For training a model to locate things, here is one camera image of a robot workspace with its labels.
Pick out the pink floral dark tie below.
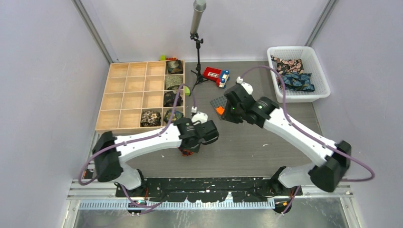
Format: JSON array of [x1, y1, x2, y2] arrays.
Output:
[[270, 55, 304, 75]]

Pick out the orange navy striped tie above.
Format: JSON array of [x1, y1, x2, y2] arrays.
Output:
[[179, 148, 194, 156]]

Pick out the rolled olive patterned tie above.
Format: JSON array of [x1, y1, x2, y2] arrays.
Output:
[[164, 75, 183, 90]]

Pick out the green block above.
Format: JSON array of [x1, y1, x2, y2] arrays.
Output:
[[184, 87, 191, 96]]

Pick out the black tripod stand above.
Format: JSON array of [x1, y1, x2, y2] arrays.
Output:
[[190, 33, 208, 94]]

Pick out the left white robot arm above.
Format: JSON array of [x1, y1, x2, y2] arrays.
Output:
[[93, 112, 219, 197]]

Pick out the rolled beige floral tie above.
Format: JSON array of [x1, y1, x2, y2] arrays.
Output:
[[140, 110, 162, 127]]

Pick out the rolled dark tie top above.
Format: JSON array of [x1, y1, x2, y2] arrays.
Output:
[[166, 60, 183, 75]]

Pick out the rolled blue gold flower tie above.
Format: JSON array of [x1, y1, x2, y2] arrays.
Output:
[[163, 109, 184, 124]]

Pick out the orange curved block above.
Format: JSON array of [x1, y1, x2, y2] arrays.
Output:
[[215, 106, 225, 116]]

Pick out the white plastic basket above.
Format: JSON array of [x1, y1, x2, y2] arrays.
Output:
[[267, 46, 331, 103]]

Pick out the green and red small toys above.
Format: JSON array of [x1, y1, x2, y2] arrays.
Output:
[[160, 55, 177, 61]]

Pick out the blue patterned tie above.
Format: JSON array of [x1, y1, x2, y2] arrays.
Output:
[[277, 73, 315, 92]]

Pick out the rolled black gold tie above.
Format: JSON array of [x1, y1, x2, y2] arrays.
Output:
[[163, 91, 183, 107]]

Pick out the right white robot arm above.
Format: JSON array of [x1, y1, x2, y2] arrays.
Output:
[[222, 78, 351, 195]]

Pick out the red toy block car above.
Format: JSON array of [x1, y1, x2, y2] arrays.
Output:
[[202, 67, 230, 89]]

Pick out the grey microphone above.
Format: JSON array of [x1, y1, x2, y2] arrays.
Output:
[[190, 0, 207, 35]]

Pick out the wooden compartment tray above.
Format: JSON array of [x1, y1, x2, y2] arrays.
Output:
[[95, 61, 185, 135]]

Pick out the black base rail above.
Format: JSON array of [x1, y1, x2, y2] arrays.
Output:
[[115, 177, 302, 203]]

